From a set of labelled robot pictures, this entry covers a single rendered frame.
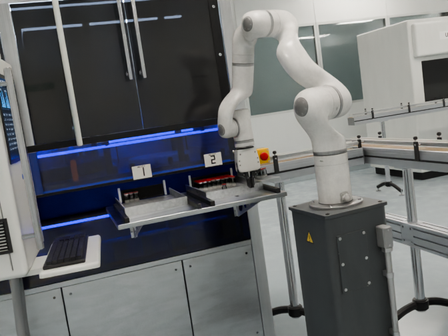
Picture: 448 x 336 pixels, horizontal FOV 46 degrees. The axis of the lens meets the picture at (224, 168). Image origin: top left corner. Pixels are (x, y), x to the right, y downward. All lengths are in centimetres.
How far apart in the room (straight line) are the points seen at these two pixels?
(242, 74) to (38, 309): 133
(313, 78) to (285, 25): 24
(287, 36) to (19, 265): 122
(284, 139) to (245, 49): 557
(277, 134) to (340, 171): 577
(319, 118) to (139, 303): 125
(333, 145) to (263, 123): 570
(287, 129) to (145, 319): 548
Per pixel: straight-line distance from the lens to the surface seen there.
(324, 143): 185
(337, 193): 188
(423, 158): 259
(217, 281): 259
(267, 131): 755
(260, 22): 198
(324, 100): 181
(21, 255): 187
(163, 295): 254
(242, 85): 216
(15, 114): 182
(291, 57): 193
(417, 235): 278
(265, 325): 275
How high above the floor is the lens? 127
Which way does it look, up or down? 7 degrees down
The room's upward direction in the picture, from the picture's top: 8 degrees counter-clockwise
